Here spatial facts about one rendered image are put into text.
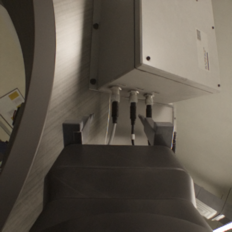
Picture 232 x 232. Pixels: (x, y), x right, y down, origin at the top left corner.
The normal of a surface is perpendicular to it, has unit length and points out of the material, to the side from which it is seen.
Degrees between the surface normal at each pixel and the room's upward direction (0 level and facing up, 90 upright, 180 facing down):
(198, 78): 90
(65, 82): 90
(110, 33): 138
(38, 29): 90
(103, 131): 90
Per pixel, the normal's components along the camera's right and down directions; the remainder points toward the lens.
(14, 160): 0.52, -0.11
